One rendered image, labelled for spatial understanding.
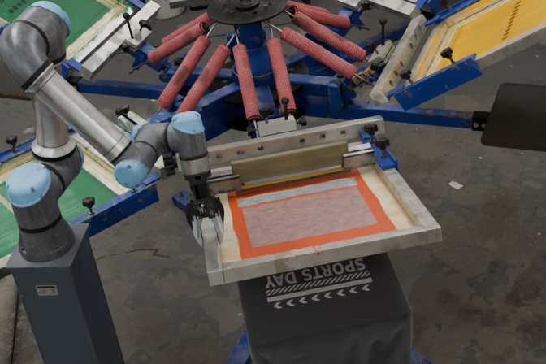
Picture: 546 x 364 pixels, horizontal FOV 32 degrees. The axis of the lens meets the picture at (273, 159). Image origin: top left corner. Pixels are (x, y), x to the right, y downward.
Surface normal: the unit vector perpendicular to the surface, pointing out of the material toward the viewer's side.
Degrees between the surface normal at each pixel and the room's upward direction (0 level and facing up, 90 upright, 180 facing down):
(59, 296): 90
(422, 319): 0
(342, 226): 15
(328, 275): 0
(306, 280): 0
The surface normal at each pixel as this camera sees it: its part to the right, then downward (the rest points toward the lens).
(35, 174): -0.15, -0.75
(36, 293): -0.11, 0.56
